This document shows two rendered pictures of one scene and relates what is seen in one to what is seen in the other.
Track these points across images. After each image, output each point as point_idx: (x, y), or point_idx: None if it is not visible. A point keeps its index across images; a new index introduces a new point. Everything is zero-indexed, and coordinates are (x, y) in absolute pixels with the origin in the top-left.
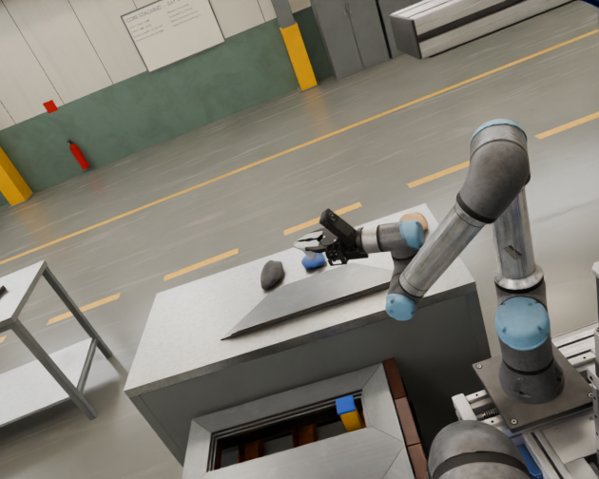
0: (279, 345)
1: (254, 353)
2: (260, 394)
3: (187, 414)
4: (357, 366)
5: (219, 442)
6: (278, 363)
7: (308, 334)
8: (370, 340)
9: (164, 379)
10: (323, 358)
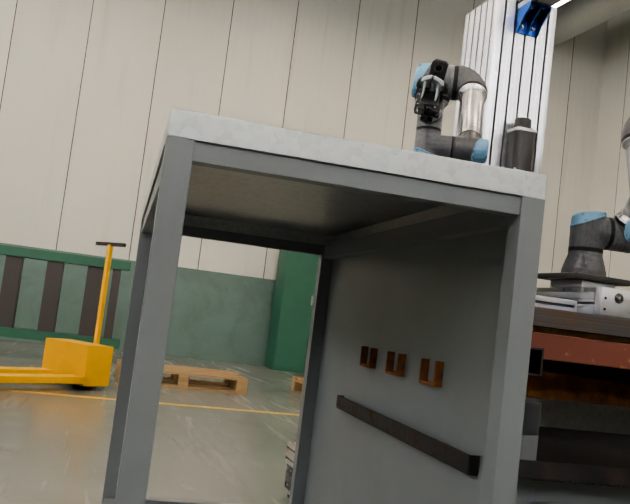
0: (411, 218)
1: (426, 214)
2: (426, 304)
3: (489, 301)
4: (370, 304)
5: None
6: (412, 251)
7: (395, 219)
8: (366, 267)
9: (499, 192)
10: (387, 271)
